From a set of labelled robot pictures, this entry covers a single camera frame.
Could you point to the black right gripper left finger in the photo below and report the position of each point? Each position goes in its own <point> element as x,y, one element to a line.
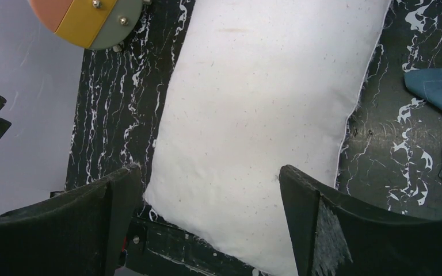
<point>79,232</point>

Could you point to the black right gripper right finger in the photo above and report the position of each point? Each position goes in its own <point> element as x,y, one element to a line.
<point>333,233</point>

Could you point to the round cream drawer cabinet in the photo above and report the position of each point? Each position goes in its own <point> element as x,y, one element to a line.
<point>90,24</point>

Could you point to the white pillow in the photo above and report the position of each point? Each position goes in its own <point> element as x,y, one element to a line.
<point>257,85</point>

